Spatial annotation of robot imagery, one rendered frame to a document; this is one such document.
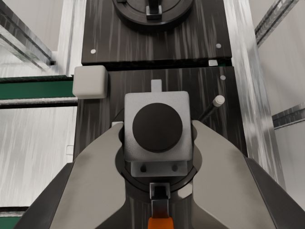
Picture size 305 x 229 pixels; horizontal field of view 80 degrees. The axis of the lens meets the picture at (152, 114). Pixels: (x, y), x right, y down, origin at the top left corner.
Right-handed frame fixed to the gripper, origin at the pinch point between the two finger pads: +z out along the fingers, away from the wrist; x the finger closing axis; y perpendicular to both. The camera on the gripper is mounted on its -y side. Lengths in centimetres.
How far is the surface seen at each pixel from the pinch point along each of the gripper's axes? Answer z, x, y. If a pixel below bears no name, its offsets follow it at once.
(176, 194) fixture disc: 3.6, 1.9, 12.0
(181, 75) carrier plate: 16.4, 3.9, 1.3
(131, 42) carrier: 20.7, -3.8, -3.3
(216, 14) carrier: 23.7, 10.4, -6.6
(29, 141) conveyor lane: 14.3, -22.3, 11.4
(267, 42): 33.1, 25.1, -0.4
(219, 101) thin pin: 3.3, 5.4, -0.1
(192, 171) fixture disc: 5.4, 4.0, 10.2
